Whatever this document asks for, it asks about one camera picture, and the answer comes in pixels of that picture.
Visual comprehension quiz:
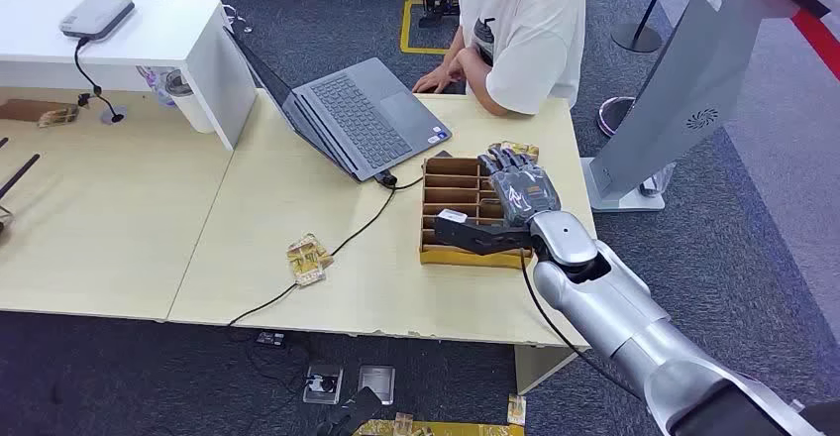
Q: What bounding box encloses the person's hand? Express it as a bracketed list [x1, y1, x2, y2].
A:
[411, 58, 466, 95]

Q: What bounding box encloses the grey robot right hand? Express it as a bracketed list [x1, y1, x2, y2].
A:
[477, 147, 563, 228]

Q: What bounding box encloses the cardboard card organizer box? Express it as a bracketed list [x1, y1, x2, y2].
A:
[419, 156, 534, 271]

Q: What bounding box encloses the person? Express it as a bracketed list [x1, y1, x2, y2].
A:
[411, 0, 588, 118]

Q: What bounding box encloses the grey laptop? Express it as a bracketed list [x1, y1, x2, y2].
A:
[223, 26, 454, 183]

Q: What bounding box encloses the round stanchion base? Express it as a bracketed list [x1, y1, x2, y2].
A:
[596, 96, 638, 139]

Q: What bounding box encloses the grey kiosk stand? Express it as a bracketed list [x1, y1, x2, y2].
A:
[579, 0, 833, 214]

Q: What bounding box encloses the silver floor socket plate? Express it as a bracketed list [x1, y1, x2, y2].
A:
[302, 363, 345, 406]
[357, 364, 397, 407]

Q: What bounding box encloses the white tumbler with lid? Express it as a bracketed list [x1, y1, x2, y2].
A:
[163, 68, 217, 136]

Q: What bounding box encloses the yellow cardboard box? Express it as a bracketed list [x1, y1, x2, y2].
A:
[353, 411, 526, 436]

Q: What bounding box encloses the black flat object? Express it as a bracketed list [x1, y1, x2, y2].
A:
[316, 386, 384, 436]

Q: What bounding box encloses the white desk shelf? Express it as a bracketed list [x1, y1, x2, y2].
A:
[0, 0, 258, 153]

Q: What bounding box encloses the red barrier belt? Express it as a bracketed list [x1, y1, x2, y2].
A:
[789, 7, 840, 83]

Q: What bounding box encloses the grey flat device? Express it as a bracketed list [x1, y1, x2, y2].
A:
[58, 0, 137, 43]

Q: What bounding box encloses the black rod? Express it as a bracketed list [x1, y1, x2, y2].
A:
[0, 153, 42, 200]

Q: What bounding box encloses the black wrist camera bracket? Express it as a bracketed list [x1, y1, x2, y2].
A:
[433, 216, 536, 257]

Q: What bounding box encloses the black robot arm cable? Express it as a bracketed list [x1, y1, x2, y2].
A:
[519, 249, 641, 400]

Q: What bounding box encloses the black laptop power cable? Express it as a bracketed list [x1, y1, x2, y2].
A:
[227, 168, 425, 328]

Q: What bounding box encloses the black stanchion post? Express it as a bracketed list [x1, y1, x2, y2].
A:
[610, 0, 680, 55]

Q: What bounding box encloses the black device cable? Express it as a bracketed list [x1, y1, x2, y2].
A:
[73, 36, 127, 126]

